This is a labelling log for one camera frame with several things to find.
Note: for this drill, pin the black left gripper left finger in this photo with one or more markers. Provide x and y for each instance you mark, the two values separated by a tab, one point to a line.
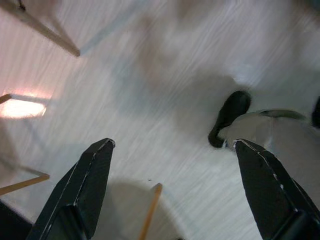
85	190

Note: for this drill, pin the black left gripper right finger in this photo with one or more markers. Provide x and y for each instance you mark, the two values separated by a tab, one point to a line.
270	195

